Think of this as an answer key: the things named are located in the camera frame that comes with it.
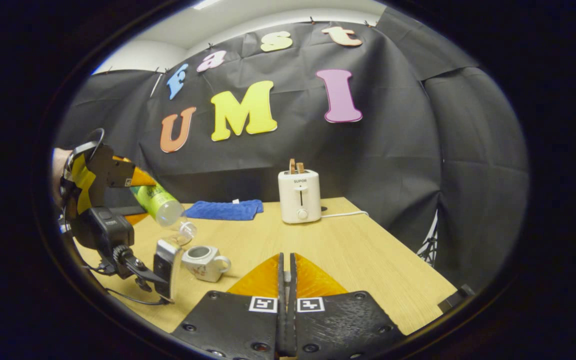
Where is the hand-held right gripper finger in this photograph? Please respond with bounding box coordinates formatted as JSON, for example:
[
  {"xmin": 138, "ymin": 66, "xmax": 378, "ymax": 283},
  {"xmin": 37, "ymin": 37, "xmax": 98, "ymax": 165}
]
[
  {"xmin": 289, "ymin": 252, "xmax": 406, "ymax": 360},
  {"xmin": 170, "ymin": 252, "xmax": 286, "ymax": 360}
]

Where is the green label water bottle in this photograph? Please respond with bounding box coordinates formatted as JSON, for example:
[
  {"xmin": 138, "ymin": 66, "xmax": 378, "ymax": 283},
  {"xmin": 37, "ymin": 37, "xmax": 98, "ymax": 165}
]
[{"xmin": 129, "ymin": 182, "xmax": 199, "ymax": 247}]

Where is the white ceramic teacup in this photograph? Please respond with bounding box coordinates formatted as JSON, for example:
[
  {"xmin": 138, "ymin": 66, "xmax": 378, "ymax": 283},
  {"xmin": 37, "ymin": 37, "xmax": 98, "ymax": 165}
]
[{"xmin": 181, "ymin": 245, "xmax": 232, "ymax": 283}]

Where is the white toaster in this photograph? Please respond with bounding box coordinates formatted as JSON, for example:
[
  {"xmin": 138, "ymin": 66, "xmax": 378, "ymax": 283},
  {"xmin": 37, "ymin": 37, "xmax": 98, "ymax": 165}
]
[{"xmin": 277, "ymin": 169, "xmax": 322, "ymax": 225}]

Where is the blue towel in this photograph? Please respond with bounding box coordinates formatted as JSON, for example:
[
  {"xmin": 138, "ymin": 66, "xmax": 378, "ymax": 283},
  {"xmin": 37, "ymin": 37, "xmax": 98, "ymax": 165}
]
[{"xmin": 184, "ymin": 199, "xmax": 265, "ymax": 222}]

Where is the white lattice object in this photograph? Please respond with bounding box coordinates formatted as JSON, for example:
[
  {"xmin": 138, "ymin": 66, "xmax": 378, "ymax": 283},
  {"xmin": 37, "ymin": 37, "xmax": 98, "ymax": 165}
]
[{"xmin": 417, "ymin": 209, "xmax": 442, "ymax": 267}]

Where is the black backdrop cloth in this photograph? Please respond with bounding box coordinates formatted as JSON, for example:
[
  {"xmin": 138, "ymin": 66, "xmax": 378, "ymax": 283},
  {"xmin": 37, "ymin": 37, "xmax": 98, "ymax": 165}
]
[{"xmin": 55, "ymin": 10, "xmax": 531, "ymax": 291}]

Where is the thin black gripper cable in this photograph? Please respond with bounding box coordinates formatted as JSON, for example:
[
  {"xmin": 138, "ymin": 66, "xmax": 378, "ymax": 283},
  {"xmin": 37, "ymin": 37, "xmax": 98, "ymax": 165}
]
[{"xmin": 82, "ymin": 260, "xmax": 171, "ymax": 306}]

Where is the white toaster cable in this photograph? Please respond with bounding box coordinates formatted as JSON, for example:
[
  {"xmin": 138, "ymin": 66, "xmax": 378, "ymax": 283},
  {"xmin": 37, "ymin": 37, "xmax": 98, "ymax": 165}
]
[{"xmin": 319, "ymin": 210, "xmax": 370, "ymax": 219}]

